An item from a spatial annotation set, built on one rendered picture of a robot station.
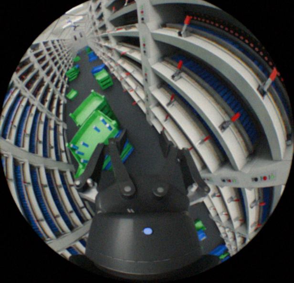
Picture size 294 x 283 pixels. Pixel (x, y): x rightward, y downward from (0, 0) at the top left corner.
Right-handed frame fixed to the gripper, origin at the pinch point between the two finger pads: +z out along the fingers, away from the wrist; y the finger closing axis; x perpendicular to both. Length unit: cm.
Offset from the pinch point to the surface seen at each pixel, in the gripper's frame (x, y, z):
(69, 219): -77, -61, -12
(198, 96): 12.8, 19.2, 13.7
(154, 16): 47.0, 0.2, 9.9
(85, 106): 3, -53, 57
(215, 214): -84, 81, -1
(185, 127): -3.2, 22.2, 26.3
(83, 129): -9.3, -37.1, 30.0
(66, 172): -64, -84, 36
